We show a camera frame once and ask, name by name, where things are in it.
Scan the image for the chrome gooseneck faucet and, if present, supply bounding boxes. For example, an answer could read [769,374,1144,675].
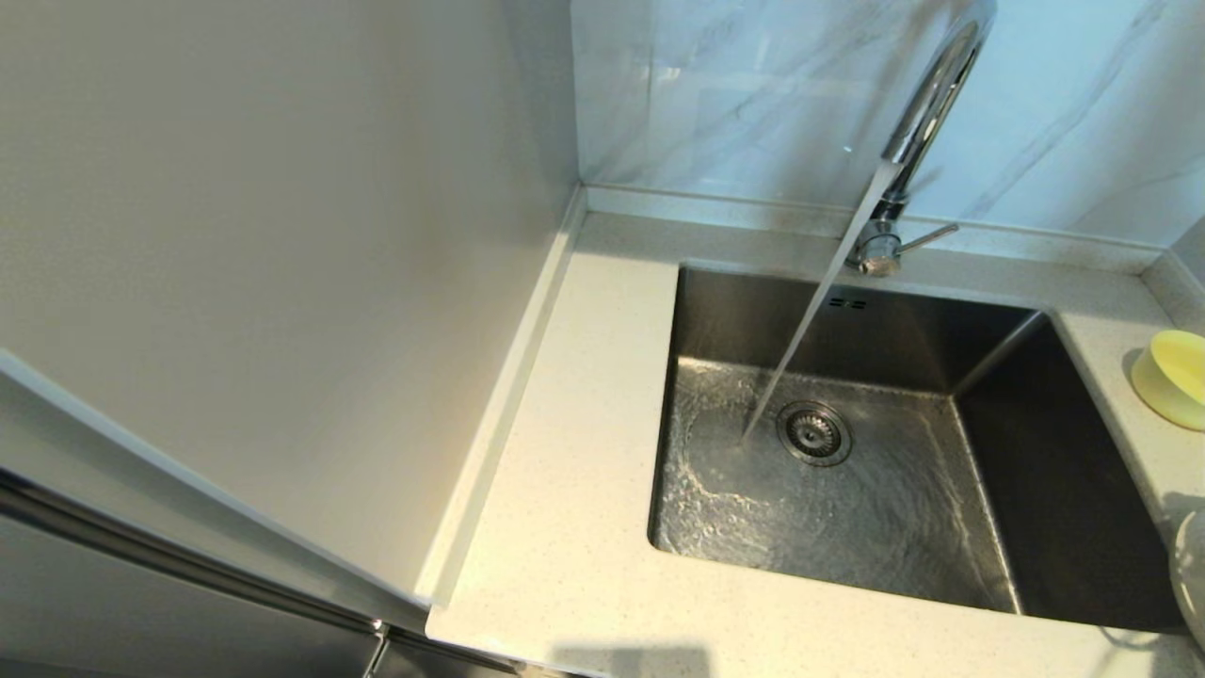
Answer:
[845,0,1001,279]

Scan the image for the yellow plastic bowl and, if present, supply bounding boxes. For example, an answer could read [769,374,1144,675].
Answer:
[1130,330,1205,432]

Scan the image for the white round plate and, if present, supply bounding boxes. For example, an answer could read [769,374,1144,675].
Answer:
[1170,511,1205,653]

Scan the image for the stainless steel sink basin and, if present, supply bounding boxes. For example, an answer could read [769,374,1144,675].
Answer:
[648,262,1189,636]

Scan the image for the round metal drain strainer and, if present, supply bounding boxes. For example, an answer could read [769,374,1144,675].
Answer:
[778,402,855,467]

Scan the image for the white refrigerator side panel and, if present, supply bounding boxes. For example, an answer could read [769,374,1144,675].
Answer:
[0,0,581,605]

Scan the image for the grey steel refrigerator door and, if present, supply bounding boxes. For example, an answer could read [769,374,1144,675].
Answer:
[0,386,528,678]

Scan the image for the steel door handle bar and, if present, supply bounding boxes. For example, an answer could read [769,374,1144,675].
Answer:
[0,471,389,637]

